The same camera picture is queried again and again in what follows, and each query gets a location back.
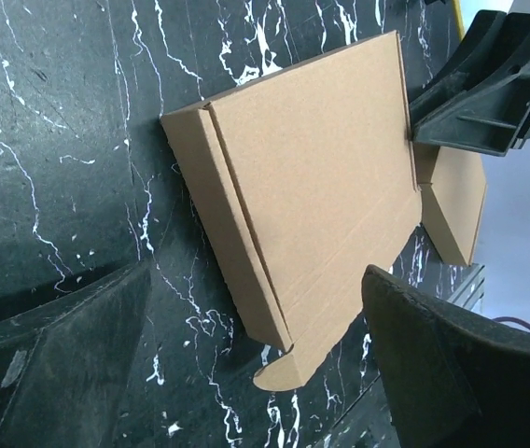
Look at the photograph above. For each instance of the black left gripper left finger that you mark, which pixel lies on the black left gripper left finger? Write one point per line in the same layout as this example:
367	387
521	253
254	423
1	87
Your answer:
64	365

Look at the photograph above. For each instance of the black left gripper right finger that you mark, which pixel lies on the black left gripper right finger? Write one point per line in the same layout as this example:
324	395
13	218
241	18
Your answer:
452	378

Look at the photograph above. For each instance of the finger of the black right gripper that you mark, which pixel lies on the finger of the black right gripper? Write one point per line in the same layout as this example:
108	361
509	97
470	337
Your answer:
480	100

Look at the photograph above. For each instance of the cardboard box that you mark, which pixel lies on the cardboard box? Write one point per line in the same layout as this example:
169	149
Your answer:
302	179

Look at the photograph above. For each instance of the flat cardboard stack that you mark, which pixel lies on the flat cardboard stack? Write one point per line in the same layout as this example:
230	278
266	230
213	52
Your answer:
453	186

